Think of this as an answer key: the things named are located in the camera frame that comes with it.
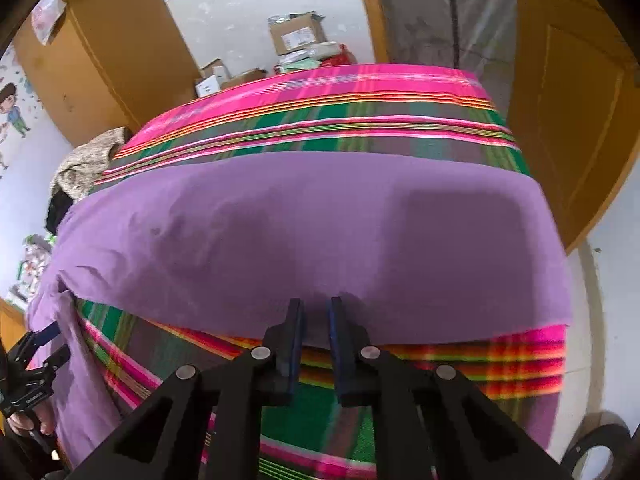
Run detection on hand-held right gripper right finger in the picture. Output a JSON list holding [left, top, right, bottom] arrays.
[[327, 296, 576, 480]]

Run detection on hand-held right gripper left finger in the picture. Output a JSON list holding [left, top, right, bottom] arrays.
[[67, 297, 306, 480]]

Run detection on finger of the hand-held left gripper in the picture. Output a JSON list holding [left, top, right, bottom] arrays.
[[20, 321, 62, 358], [27, 344, 72, 377]]

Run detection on purple fleece pants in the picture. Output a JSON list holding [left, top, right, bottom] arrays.
[[27, 152, 573, 466]]

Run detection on person's left forearm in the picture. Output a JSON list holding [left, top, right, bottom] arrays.
[[0, 425, 66, 480]]

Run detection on person's left hand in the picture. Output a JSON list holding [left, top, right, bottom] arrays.
[[9, 399, 58, 439]]

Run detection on group of toiletry bottles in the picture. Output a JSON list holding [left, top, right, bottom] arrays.
[[10, 234, 57, 306]]

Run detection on black garment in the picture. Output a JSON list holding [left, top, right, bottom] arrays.
[[46, 192, 76, 236]]

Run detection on floral quilted jacket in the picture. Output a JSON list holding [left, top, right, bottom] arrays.
[[52, 127, 133, 201]]

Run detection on pink green plaid bed sheet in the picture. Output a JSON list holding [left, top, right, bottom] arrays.
[[75, 62, 568, 480]]

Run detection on plain brown cardboard box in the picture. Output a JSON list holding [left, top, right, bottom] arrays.
[[220, 67, 268, 90]]

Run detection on white open box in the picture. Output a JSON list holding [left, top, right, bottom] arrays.
[[195, 59, 231, 98]]

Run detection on red plastic bag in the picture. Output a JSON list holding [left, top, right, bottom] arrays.
[[320, 44, 359, 67]]

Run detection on brown cardboard box with label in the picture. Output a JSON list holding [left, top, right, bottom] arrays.
[[267, 12, 328, 56]]

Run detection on wooden wardrobe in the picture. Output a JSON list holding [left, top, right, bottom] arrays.
[[12, 0, 201, 148]]

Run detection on pink white plastic bag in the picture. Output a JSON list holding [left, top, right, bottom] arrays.
[[31, 0, 68, 46]]

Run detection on wooden door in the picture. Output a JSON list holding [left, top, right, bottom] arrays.
[[505, 0, 640, 256]]

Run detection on clear plastic door curtain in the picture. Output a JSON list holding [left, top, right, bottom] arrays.
[[370, 0, 518, 111]]

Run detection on cartoon couple wall sticker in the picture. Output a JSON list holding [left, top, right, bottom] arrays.
[[0, 55, 46, 181]]

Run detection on black round ring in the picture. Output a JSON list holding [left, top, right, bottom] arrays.
[[560, 410, 633, 480]]

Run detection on wooden door frame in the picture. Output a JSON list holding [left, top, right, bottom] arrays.
[[352, 0, 392, 65]]

